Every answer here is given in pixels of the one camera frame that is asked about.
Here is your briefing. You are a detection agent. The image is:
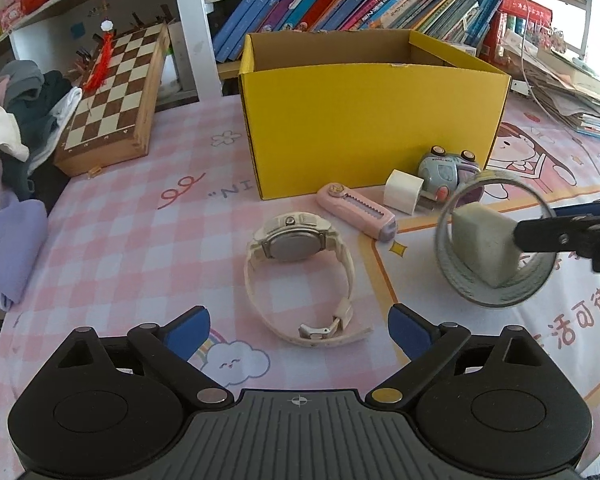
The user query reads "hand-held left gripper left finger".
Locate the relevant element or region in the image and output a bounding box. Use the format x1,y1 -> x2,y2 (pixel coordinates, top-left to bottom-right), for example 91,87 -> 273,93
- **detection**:
55,305 -> 236,408

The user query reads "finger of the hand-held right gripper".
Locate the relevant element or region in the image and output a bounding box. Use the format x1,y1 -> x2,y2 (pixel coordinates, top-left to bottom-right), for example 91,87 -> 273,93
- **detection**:
512,211 -> 600,274
549,196 -> 600,215

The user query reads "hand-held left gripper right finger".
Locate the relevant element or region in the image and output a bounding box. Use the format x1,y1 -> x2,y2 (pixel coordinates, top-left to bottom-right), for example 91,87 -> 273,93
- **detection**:
364,303 -> 552,408

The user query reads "white foam block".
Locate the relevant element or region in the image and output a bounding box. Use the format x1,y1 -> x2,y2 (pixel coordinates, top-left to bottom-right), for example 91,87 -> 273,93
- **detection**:
451,203 -> 526,289

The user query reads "clear tape roll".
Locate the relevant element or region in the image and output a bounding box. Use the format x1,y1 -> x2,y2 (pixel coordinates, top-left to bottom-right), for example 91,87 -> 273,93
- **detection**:
434,170 -> 557,308

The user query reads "yellow cardboard box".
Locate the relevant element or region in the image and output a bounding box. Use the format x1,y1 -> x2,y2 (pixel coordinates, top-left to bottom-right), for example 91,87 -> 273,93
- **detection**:
238,29 -> 512,202

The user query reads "pink checked printed tablecloth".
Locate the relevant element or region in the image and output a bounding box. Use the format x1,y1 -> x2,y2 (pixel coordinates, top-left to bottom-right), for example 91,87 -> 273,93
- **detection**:
0,91 -> 600,480

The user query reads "stack of papers and books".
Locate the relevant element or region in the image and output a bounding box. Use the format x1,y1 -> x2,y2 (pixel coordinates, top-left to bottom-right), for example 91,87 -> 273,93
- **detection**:
500,30 -> 600,144

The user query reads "grey toy car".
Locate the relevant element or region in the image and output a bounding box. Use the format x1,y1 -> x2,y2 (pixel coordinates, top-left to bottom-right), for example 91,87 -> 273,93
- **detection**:
418,145 -> 482,206

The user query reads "cream digital wristwatch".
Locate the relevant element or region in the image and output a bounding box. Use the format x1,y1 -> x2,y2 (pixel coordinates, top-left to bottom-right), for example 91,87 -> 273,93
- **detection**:
243,212 -> 373,347

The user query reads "pink utility knife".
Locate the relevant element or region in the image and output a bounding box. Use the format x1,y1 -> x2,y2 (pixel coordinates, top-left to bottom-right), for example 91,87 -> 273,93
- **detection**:
315,183 -> 398,240

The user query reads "white charger plug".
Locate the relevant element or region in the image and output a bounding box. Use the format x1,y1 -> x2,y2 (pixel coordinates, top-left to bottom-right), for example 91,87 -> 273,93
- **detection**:
383,169 -> 423,214

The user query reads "purple garment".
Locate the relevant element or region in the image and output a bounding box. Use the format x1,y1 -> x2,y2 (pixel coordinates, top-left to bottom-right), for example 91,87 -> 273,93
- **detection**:
0,167 -> 49,313

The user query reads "thick red book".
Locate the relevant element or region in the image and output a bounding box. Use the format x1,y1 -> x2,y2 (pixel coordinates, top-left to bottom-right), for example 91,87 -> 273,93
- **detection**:
479,0 -> 554,63

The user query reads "wooden folding chess board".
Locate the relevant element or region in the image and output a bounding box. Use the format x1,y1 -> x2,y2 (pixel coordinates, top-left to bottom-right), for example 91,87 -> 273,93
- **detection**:
54,22 -> 171,178

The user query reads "dark teal garment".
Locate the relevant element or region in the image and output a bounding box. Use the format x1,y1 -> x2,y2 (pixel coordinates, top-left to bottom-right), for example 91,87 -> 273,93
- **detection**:
2,71 -> 73,201

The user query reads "red tassel ornament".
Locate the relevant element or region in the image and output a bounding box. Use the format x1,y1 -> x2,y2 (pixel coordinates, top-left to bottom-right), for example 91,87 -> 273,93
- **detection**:
84,0 -> 117,93

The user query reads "row of colourful books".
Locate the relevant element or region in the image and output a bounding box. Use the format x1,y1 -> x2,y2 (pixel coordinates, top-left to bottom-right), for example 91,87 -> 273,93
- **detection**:
212,0 -> 504,64

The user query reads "grey garment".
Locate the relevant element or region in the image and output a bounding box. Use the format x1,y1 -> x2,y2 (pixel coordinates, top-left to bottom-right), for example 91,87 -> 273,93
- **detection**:
0,59 -> 46,107

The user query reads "red and white box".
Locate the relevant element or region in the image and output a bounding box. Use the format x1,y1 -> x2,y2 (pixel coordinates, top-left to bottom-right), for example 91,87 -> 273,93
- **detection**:
0,0 -> 24,32

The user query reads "white cable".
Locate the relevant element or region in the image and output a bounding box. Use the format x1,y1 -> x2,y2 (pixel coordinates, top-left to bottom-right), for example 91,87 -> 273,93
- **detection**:
505,0 -> 600,196

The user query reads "white metal shelf post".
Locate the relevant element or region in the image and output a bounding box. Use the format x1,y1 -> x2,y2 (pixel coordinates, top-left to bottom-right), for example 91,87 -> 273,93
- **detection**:
169,0 -> 216,107

